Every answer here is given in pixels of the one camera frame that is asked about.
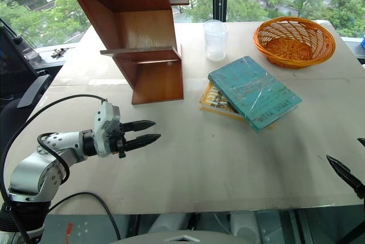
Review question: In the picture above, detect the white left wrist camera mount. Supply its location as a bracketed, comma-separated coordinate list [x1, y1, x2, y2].
[93, 101, 121, 158]

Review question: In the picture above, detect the white rounded shape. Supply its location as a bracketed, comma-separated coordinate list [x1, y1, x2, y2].
[148, 213, 189, 234]
[229, 212, 262, 242]

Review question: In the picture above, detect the yellow patterned book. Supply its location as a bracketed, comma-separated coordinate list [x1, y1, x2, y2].
[198, 81, 277, 129]

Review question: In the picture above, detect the small black windowsill gadget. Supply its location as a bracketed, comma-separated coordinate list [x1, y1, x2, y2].
[50, 47, 68, 59]

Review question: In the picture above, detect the brown wooden bookshelf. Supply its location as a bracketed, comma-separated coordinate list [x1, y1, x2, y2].
[59, 0, 190, 105]

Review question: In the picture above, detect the dark monitor screen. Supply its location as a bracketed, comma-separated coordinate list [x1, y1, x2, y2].
[0, 18, 44, 100]

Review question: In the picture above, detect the teal hardcover book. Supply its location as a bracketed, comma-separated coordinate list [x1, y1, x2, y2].
[208, 56, 303, 133]

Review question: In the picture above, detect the grey robot torso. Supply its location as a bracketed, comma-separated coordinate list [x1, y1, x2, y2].
[109, 229, 252, 244]

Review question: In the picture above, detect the thin black cable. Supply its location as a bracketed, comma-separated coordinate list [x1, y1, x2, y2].
[47, 192, 122, 241]

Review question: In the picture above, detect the clear plastic cup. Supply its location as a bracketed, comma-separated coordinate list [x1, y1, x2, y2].
[202, 19, 229, 62]

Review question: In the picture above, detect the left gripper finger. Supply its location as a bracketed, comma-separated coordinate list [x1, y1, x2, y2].
[121, 120, 156, 133]
[124, 133, 162, 153]

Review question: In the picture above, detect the orange wicker basket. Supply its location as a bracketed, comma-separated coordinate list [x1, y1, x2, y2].
[253, 17, 336, 70]

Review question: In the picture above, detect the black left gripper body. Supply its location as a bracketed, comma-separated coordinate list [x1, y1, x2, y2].
[108, 123, 128, 160]

